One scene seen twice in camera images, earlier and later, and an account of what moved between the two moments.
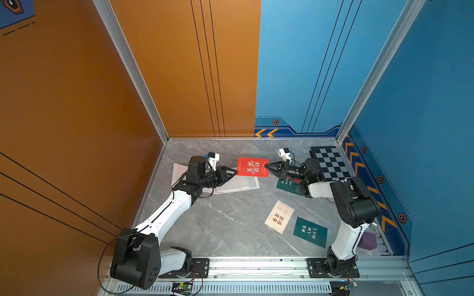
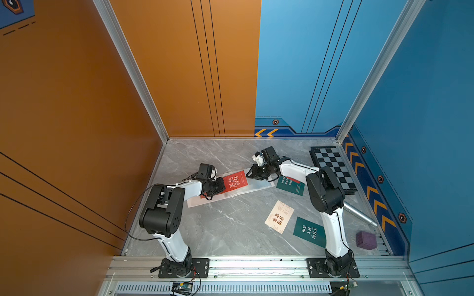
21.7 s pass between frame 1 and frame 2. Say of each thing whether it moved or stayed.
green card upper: stayed
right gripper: moved
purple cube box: stayed
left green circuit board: stayed
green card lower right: stayed
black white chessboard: stayed
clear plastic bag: moved
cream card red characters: stayed
